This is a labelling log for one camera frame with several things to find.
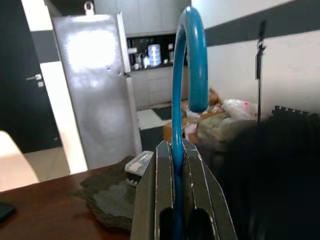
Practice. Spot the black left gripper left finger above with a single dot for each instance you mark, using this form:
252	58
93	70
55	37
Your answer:
150	200

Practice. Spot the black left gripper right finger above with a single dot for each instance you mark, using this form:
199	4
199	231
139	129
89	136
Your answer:
205	200

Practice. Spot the dark navy garment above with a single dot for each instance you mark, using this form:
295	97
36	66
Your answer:
270	187

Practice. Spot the blue plastic hanger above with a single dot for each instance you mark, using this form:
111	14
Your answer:
198	62

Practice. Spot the clear plastic parts box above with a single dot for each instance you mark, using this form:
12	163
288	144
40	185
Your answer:
138	162

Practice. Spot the grey felt cloth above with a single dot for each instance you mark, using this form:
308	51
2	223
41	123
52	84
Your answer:
107	200

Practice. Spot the olive green cloth bundle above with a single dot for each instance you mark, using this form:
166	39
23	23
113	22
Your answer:
220	130

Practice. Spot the open cardboard box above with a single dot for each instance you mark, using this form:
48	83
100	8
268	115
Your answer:
167	130

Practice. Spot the black kitchen floor mat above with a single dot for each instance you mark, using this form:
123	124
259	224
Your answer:
162	113

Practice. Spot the white plastic bag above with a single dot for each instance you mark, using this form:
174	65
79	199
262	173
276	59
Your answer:
237	107

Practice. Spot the grey kitchen cabinet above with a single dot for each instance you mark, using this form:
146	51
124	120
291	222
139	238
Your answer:
155	85

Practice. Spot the black interlocking foam mat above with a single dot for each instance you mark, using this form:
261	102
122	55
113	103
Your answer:
295	112

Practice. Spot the silver refrigerator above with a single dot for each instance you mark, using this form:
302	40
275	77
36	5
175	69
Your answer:
92	87

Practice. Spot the blue white canister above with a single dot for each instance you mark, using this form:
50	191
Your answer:
153	56

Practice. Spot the black phone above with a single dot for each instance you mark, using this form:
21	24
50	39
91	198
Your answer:
6	211

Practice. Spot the small white security camera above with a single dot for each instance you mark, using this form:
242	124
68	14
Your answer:
88	6

